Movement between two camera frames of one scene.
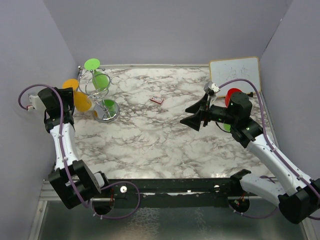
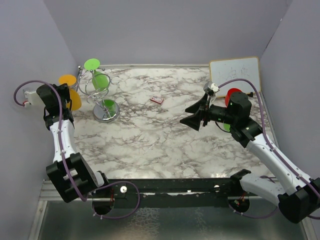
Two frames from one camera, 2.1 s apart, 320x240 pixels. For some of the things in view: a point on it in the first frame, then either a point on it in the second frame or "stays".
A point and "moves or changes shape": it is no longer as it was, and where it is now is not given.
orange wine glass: (82, 101) moves or changes shape
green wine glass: (227, 127) stays
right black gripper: (194, 120) stays
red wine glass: (228, 95) stays
